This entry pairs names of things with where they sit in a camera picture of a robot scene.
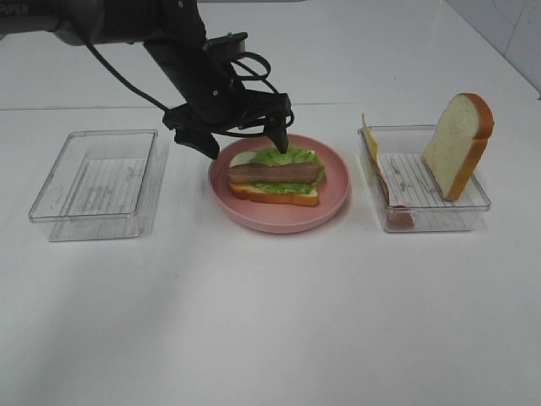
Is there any bread slice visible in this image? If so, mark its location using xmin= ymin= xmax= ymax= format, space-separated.
xmin=227 ymin=151 xmax=320 ymax=206
xmin=423 ymin=93 xmax=495 ymax=201

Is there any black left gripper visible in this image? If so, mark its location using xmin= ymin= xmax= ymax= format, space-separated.
xmin=162 ymin=32 xmax=292 ymax=160

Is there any clear plastic tray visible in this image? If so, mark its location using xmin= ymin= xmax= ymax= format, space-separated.
xmin=358 ymin=124 xmax=491 ymax=233
xmin=28 ymin=129 xmax=168 ymax=242

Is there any green lettuce leaf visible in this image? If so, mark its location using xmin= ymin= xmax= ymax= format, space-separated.
xmin=249 ymin=144 xmax=325 ymax=196

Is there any pink round plate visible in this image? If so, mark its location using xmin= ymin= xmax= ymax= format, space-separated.
xmin=208 ymin=134 xmax=351 ymax=233

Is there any right clear plastic tray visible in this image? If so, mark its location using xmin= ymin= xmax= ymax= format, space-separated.
xmin=358 ymin=124 xmax=491 ymax=233

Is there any left clear plastic tray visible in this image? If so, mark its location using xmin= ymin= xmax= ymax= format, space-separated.
xmin=28 ymin=129 xmax=168 ymax=242

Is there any yellow cheese slice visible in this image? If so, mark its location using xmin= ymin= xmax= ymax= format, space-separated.
xmin=361 ymin=113 xmax=381 ymax=176

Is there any bacon strip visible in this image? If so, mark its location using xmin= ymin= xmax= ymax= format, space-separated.
xmin=227 ymin=162 xmax=321 ymax=184
xmin=370 ymin=158 xmax=414 ymax=229

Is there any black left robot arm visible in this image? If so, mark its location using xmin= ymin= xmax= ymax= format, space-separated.
xmin=1 ymin=1 xmax=294 ymax=159

